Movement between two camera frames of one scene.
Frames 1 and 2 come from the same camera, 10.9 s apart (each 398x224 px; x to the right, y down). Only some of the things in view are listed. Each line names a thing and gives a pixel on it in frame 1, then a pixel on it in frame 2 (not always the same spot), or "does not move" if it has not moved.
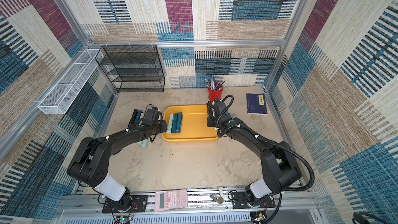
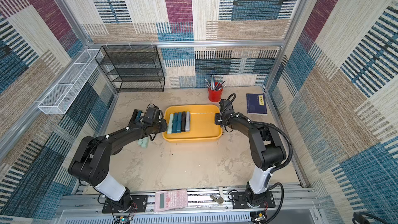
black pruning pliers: (210, 107) to (183, 121)
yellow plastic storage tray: (195, 125) does not move
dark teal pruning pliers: (179, 122) does not move
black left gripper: (163, 123) does not move
